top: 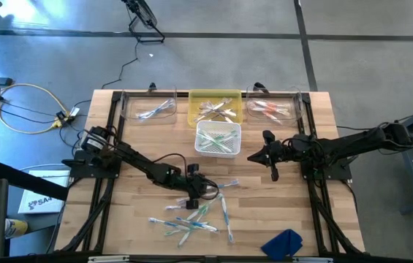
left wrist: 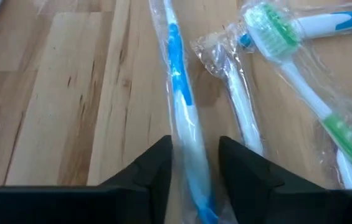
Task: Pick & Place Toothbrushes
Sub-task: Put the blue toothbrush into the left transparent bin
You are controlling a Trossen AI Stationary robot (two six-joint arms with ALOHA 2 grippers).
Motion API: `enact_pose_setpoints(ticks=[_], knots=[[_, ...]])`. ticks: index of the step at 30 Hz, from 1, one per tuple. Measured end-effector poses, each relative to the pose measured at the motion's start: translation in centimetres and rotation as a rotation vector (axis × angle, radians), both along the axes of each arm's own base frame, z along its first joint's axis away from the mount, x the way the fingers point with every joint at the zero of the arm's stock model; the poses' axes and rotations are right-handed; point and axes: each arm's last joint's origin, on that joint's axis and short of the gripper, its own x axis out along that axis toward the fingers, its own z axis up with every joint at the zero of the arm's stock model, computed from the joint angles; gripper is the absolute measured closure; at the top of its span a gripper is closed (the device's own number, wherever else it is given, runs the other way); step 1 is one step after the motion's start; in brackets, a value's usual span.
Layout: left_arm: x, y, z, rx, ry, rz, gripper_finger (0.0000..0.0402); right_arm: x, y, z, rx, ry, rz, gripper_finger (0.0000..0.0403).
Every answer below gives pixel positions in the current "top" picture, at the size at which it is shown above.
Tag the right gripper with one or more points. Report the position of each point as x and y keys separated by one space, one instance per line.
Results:
x=277 y=151

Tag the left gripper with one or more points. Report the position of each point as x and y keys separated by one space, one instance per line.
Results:
x=197 y=186

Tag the purple toothbrush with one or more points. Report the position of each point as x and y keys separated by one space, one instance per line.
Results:
x=175 y=207
x=228 y=113
x=224 y=102
x=218 y=115
x=206 y=117
x=206 y=107
x=182 y=200

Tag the blue toothbrush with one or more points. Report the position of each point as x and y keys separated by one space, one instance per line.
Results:
x=156 y=111
x=227 y=219
x=169 y=224
x=155 y=107
x=228 y=183
x=200 y=225

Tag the white mesh basket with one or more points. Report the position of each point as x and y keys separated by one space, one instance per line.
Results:
x=200 y=126

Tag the yellow plastic bin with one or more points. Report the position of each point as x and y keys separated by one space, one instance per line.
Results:
x=195 y=96

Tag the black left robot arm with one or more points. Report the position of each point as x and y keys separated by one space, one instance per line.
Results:
x=136 y=160

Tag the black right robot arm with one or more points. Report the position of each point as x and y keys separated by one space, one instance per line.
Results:
x=356 y=142

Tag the clear plastic bin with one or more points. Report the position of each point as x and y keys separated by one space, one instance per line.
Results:
x=295 y=109
x=129 y=106

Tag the black clamp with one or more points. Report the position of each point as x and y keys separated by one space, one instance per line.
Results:
x=152 y=87
x=259 y=86

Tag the blue cloth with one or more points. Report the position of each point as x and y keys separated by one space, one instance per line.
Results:
x=283 y=246

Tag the white LED strip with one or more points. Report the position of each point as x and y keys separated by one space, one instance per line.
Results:
x=312 y=259
x=109 y=259

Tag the white printed box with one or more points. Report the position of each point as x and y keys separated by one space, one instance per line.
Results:
x=39 y=204

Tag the black side desk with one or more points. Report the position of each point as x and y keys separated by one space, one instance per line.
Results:
x=27 y=180

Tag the yellow can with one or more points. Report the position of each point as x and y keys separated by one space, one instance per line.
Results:
x=16 y=228

